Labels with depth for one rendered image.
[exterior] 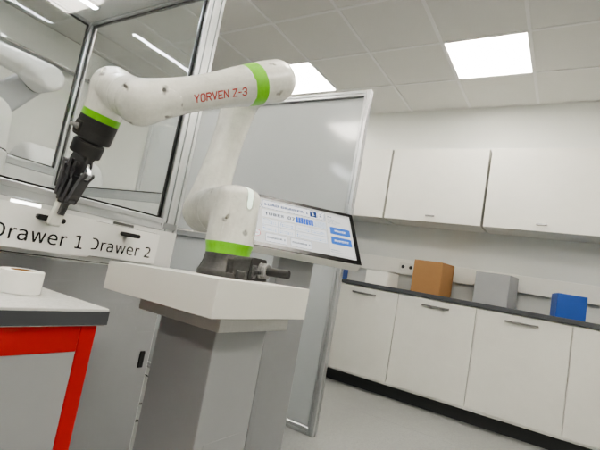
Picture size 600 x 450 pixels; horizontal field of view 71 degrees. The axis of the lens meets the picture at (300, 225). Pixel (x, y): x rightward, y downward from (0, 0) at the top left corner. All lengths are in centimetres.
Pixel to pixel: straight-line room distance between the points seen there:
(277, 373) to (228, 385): 80
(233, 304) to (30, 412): 39
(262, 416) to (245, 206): 108
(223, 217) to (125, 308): 64
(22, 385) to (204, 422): 44
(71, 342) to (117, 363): 85
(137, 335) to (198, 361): 64
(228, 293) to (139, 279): 24
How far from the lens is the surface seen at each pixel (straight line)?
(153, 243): 162
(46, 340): 81
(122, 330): 164
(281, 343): 189
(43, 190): 142
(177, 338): 113
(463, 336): 358
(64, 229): 132
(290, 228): 184
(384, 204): 426
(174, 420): 115
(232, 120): 136
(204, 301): 91
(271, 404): 195
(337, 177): 264
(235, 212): 111
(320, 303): 255
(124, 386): 172
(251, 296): 97
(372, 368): 381
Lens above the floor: 88
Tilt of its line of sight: 6 degrees up
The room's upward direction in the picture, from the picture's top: 10 degrees clockwise
